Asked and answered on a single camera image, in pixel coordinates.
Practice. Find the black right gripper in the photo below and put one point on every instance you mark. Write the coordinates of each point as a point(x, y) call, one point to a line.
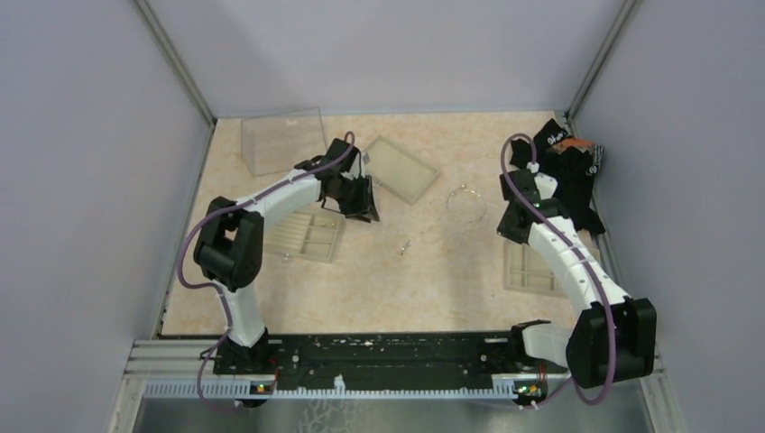
point(504, 230)

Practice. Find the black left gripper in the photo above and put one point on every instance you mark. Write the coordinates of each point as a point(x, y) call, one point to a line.
point(364, 208)

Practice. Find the silver pearl-tipped bangle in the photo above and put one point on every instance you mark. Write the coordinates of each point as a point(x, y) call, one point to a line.
point(465, 206)

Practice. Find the clear acrylic box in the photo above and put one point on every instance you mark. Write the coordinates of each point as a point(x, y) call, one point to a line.
point(274, 143)

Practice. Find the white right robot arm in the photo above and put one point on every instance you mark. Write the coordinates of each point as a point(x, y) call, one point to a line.
point(614, 337)

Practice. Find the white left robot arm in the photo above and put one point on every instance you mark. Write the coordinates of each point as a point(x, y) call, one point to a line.
point(227, 243)

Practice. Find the shallow beige open tray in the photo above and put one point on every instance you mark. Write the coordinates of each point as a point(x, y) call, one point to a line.
point(398, 170)

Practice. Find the black cloth pile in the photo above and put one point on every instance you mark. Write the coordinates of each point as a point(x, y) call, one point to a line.
point(572, 162)

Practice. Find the beige compartment tray right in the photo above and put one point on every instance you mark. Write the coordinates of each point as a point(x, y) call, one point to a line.
point(525, 270)

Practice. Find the beige ring-slot tray left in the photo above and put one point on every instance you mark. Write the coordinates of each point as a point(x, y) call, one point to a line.
point(310, 234)

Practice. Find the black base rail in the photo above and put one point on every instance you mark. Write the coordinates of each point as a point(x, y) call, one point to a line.
point(380, 362)

